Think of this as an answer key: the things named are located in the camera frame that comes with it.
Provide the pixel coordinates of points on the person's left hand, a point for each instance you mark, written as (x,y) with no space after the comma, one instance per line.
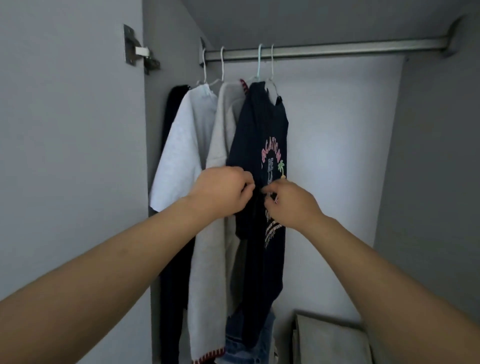
(221,193)

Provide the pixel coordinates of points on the grey sweater red stitching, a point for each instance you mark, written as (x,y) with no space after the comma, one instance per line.
(210,281)

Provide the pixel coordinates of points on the white wardrobe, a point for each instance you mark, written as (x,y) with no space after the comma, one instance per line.
(75,150)

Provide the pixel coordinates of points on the jeans stack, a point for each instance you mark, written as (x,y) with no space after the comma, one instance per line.
(262,337)

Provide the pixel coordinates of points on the navy Vacation logo t-shirt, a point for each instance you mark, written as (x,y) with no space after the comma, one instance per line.
(258,123)

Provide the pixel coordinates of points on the person's right hand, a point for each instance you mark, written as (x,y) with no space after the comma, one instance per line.
(292,206)

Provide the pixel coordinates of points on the light blue hanger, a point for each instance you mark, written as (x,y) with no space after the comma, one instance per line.
(259,63)

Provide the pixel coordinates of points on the metal wardrobe rail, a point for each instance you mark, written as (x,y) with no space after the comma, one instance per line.
(337,47)

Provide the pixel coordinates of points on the person's right forearm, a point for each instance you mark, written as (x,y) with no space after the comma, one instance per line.
(405,300)

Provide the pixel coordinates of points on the light grey clothes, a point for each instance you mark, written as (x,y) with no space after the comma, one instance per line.
(330,341)

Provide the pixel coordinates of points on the person's left forearm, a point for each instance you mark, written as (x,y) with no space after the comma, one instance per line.
(82,285)

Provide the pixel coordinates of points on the white zip polo shirt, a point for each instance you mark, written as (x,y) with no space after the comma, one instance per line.
(180,150)

